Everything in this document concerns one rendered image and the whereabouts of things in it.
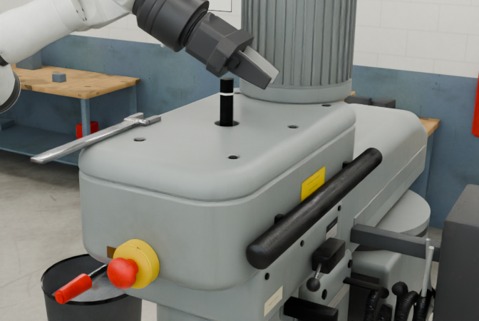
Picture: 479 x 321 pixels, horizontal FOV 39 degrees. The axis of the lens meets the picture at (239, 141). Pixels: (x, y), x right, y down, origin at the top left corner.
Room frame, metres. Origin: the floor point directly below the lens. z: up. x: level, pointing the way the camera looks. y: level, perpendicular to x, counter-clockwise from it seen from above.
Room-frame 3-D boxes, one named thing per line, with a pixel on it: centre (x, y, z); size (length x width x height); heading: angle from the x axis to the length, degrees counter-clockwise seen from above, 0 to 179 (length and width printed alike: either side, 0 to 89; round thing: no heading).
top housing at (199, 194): (0.99, 0.01, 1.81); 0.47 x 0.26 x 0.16; 152
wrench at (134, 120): (0.89, 0.19, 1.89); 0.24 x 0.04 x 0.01; 154
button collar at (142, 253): (0.78, 0.13, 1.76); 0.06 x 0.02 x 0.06; 62
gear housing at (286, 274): (1.02, 0.00, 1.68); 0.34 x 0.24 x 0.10; 152
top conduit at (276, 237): (0.94, -0.13, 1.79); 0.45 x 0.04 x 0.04; 152
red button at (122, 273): (0.76, 0.14, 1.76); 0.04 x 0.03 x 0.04; 62
